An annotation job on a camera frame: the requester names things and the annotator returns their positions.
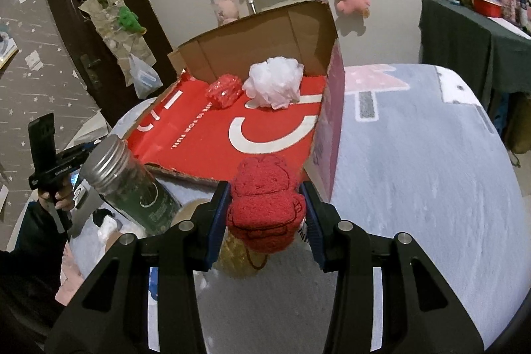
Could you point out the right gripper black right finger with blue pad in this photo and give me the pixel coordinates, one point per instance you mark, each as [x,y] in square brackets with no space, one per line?
[421,312]

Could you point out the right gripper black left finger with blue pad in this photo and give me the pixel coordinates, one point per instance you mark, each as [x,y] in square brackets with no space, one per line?
[109,312]

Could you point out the red knitted plush toy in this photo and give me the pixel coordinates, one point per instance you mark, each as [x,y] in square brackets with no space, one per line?
[266,208]

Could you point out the person's left hand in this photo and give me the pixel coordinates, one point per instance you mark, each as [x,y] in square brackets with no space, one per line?
[62,198]

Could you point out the green tea jar metal lid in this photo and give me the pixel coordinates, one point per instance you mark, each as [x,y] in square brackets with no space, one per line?
[125,184]

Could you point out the clear plastic bag on door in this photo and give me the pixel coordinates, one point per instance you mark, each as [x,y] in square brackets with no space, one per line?
[144,77]

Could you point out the jar of golden capsules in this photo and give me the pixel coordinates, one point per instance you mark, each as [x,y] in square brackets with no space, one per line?
[237,261]

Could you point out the green plush on door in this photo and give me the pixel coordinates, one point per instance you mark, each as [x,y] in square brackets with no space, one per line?
[130,21]

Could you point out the red mesh bath pouf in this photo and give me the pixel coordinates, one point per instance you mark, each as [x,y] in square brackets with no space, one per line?
[224,92]

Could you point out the cardboard box red interior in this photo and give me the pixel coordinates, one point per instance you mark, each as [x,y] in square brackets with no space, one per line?
[182,135]

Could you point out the white mesh bath pouf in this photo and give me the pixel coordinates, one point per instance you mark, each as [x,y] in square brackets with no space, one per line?
[274,83]

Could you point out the dark green covered table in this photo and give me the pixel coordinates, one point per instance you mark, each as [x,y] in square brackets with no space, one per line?
[488,57]

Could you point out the light pink plush on wall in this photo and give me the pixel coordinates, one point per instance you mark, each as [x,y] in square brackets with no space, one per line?
[227,11]

